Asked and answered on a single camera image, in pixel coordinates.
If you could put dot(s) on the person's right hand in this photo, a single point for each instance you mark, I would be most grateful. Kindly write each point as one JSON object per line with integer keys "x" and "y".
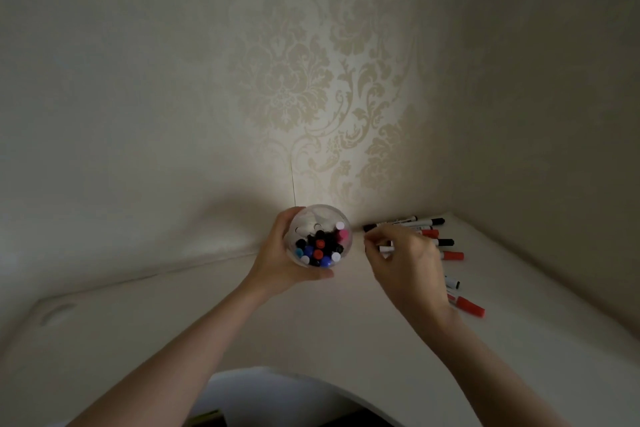
{"x": 415, "y": 276}

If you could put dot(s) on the person's left hand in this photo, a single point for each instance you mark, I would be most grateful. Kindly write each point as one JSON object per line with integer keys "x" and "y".
{"x": 272, "y": 266}

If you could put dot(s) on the black cap white marker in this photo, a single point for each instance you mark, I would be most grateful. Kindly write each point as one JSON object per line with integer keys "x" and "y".
{"x": 452, "y": 283}

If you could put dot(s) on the bundle of assorted markers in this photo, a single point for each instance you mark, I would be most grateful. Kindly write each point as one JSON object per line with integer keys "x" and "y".
{"x": 318, "y": 246}

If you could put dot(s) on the row of assorted markers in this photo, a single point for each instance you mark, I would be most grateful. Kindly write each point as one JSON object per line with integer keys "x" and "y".
{"x": 437, "y": 221}

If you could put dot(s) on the red cap white marker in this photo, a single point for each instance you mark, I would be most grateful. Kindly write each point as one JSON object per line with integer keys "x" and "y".
{"x": 470, "y": 306}

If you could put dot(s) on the clear plastic jar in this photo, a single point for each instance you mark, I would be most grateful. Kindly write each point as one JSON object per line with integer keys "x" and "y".
{"x": 320, "y": 216}

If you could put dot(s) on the person's left forearm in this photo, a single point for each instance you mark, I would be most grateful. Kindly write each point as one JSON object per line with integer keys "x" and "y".
{"x": 175, "y": 366}

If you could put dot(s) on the person's right forearm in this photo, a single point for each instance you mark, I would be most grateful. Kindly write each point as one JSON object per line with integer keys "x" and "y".
{"x": 490, "y": 376}

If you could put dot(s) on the person's pale shirt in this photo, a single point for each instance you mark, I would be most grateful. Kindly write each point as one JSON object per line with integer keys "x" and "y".
{"x": 260, "y": 391}

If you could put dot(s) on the white table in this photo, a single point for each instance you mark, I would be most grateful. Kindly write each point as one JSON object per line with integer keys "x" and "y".
{"x": 550, "y": 366}

